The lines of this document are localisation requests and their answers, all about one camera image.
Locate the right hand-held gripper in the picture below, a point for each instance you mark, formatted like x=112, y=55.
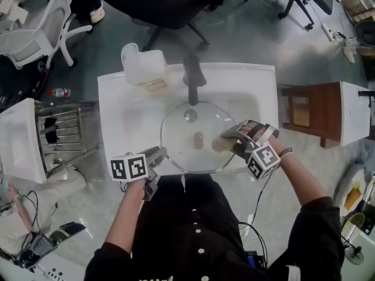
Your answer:
x=263, y=161

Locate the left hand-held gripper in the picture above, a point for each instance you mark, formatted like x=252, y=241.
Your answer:
x=129, y=167

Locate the beige scrubbing sponge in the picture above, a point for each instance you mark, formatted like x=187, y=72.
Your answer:
x=222, y=144

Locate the glass pot lid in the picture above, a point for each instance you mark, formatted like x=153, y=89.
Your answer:
x=178, y=145

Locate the person's left forearm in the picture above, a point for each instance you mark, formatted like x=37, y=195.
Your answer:
x=129, y=212

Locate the person's right forearm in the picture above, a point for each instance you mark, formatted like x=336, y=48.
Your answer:
x=299, y=180

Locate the person's right hand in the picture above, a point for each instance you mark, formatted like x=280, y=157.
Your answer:
x=253, y=130

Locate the metal sink drain stopper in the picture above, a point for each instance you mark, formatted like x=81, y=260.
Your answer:
x=190, y=115

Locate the black sink faucet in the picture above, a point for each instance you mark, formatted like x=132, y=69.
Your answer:
x=193, y=75

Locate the person's black shirt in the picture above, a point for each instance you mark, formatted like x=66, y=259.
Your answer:
x=187, y=233

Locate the brown wooden cabinet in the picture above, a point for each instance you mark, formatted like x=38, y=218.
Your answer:
x=319, y=110

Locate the translucent plastic jug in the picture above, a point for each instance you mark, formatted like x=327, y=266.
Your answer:
x=145, y=66

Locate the metal rack stand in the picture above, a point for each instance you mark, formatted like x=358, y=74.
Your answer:
x=67, y=127

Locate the red label plastic bottle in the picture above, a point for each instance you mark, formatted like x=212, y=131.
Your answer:
x=60, y=92

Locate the black and grey device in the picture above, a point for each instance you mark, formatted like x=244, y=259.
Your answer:
x=66, y=231

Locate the white sink on wooden cabinet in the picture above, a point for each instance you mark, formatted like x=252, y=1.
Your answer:
x=353, y=116

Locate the black box with blue panel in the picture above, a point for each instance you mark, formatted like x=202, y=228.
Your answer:
x=255, y=260

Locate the white bag with yellow packet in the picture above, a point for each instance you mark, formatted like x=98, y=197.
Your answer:
x=351, y=189

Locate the white sink on metal rack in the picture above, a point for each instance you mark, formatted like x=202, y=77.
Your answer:
x=17, y=139

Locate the small black faucet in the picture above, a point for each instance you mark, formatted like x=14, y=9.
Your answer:
x=369, y=94

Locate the white power strip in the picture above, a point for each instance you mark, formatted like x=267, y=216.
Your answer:
x=328, y=31

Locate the badminton racket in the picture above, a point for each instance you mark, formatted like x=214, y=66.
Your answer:
x=351, y=227

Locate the wide black office chair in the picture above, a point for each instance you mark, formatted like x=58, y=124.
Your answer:
x=164, y=1

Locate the white mesh office chair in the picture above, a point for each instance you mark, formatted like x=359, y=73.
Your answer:
x=38, y=37

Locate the cardboard boxes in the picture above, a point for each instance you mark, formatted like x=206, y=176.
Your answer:
x=357, y=4

